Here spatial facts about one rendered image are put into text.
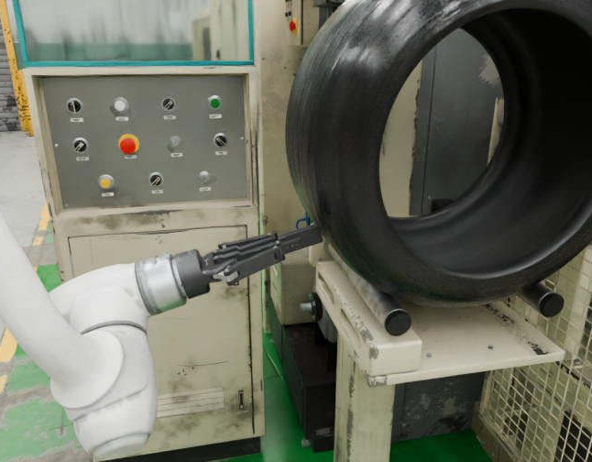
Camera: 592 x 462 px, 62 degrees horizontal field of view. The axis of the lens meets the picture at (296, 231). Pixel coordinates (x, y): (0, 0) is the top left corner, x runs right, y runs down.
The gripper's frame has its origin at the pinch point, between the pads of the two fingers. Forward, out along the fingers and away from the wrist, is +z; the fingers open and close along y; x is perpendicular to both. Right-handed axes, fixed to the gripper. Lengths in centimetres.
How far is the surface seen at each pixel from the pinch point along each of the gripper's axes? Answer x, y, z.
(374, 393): 60, 26, 12
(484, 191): 9.0, 15.0, 42.0
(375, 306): 13.4, -5.9, 8.5
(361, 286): 13.1, 1.3, 8.6
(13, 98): -32, 856, -296
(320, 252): 14.8, 23.5, 6.5
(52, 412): 79, 98, -98
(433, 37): -26.3, -12.1, 21.8
